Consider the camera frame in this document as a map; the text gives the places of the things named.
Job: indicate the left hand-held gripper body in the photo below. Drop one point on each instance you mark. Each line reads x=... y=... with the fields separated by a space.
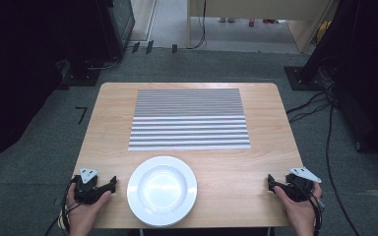
x=87 y=191

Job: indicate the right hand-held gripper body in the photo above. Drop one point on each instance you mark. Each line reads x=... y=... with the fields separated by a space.
x=300 y=188

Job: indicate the person's left hand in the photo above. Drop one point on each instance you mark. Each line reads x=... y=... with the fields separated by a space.
x=85 y=216

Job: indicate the person's right hand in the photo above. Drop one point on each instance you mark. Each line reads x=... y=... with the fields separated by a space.
x=297 y=213

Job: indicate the white round plate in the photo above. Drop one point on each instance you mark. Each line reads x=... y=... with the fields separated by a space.
x=161 y=191

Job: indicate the grey white striped placemat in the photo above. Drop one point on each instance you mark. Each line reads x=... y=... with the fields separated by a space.
x=189 y=119

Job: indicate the black cabinet with glass door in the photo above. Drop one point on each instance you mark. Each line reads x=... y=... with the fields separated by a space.
x=119 y=26

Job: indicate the red shoe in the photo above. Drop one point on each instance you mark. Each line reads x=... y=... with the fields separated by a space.
x=270 y=21
x=251 y=22

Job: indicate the pair of light shoes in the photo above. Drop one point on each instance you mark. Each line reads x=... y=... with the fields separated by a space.
x=226 y=20

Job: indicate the light wooden desk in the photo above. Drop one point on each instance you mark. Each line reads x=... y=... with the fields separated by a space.
x=262 y=8

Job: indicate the black stand base plate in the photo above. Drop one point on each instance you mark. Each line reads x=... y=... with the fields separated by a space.
x=297 y=78

